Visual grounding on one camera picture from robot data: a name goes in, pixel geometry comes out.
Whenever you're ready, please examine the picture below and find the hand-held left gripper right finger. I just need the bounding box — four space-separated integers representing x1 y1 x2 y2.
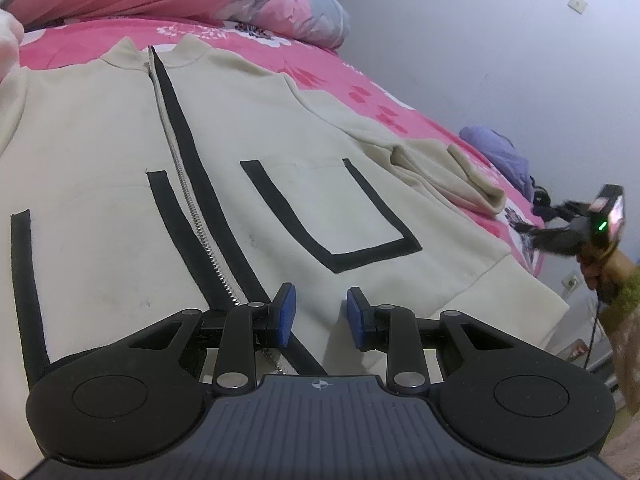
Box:
346 286 516 395

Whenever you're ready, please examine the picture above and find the pink floral bedsheet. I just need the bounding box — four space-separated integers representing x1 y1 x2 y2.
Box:
17 15 546 281

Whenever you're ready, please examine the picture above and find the black cable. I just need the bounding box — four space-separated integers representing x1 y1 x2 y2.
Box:
582 297 601 371

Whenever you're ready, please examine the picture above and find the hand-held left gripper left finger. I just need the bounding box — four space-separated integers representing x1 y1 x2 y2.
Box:
129 282 298 395

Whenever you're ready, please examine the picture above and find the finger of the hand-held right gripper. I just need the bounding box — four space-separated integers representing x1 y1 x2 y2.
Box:
531 199 588 222
519 226 586 257

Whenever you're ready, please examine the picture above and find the purple cloth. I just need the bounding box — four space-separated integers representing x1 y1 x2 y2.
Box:
459 126 536 201

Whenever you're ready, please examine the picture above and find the beige zip jacket black trim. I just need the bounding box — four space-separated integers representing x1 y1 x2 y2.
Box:
0 35 571 480

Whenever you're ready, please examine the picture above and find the person's right hand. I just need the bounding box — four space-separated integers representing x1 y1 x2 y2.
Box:
575 249 636 302

